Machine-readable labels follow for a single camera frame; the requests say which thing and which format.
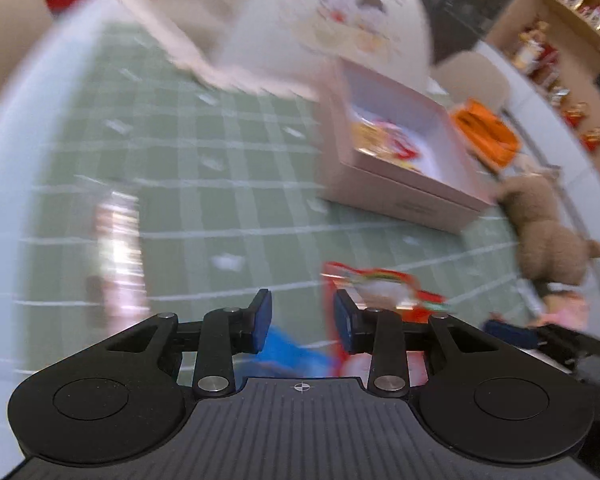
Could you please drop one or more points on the clear-wrapped biscuit roll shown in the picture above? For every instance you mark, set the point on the clear-wrapped biscuit roll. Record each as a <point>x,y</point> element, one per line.
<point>120,260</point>

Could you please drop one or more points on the mesh food cover cartoon print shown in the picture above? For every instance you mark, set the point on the mesh food cover cartoon print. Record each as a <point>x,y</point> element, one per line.
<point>280,25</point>

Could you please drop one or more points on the small red gold ornament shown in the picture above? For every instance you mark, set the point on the small red gold ornament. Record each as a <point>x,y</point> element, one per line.
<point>575,115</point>
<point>595,140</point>

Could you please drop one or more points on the clear packet of red snacks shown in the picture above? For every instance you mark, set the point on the clear packet of red snacks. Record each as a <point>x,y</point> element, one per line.
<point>405,147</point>

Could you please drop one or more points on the blue and white snack packet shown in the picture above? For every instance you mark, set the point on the blue and white snack packet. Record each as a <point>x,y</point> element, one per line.
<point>295,357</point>

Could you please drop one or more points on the brown teddy bear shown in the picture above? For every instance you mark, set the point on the brown teddy bear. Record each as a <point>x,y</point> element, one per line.
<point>550,230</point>

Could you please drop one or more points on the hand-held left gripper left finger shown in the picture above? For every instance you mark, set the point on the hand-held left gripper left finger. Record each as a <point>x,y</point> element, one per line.
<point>261,322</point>

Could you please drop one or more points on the pink cardboard box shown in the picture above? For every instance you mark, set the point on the pink cardboard box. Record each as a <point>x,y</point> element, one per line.
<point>395,190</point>

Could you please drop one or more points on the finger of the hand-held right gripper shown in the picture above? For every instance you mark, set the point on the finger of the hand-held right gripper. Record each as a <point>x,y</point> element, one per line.
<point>510,334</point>

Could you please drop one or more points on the beige chair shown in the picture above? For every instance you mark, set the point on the beige chair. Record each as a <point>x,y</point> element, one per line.
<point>475,77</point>
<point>10,30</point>

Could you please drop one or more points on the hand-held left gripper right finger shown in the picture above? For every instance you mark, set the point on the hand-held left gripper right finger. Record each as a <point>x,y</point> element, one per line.
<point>342,322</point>

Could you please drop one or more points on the orange tissue pack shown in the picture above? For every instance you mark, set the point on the orange tissue pack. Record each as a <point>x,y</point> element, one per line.
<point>487,132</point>

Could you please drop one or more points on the wooden shelf cabinet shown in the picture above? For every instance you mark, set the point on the wooden shelf cabinet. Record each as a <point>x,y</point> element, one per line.
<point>570,50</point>

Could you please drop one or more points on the red boxes on shelf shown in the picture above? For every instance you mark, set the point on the red boxes on shelf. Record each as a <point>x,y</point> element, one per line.
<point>582,6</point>

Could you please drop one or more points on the dark glass cabinet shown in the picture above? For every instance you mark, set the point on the dark glass cabinet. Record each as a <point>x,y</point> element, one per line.
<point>465,0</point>

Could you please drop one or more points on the green checked table mat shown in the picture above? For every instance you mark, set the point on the green checked table mat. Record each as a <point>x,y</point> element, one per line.
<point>230,200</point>

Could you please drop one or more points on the large red snack packet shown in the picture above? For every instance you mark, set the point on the large red snack packet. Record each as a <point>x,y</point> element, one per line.
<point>380,282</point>

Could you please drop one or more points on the person's right hand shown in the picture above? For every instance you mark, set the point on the person's right hand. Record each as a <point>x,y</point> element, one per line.
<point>565,310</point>

